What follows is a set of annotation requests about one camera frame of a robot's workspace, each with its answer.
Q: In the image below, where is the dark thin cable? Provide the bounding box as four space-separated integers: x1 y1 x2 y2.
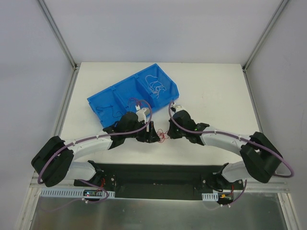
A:
95 104 124 119

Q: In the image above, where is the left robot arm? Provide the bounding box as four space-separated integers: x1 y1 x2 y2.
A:
31 108 160 187

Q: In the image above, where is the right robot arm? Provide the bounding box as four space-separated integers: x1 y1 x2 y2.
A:
167 105 282 189

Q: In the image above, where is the blue plastic divided bin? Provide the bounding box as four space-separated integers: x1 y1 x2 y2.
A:
87 64 179 127

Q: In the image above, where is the silver metal sheet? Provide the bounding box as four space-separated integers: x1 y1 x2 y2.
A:
30 193 291 230

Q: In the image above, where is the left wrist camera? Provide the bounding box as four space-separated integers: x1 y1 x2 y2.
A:
135 105 152 124

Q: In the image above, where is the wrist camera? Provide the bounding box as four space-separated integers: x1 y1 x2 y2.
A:
135 105 152 124
170 103 185 113

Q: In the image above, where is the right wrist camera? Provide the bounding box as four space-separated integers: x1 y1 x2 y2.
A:
170 103 185 113

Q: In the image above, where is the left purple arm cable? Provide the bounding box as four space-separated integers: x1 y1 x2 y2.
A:
37 99 153 185

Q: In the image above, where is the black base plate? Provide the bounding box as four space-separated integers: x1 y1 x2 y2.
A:
73 163 243 201

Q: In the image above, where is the right white cable duct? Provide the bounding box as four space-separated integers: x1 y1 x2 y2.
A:
201 193 219 202

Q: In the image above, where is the white cable duct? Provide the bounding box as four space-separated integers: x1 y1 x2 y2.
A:
40 188 115 199
201 193 219 202

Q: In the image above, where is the left white cable duct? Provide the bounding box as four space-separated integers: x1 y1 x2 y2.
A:
40 188 115 199

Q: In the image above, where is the right aluminium frame post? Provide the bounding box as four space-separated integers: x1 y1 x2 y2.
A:
241 0 291 72

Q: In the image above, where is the aluminium frame post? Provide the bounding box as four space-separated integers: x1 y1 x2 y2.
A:
35 0 81 71
241 0 291 72

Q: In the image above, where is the left aluminium frame post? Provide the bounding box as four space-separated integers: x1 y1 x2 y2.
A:
35 0 81 71

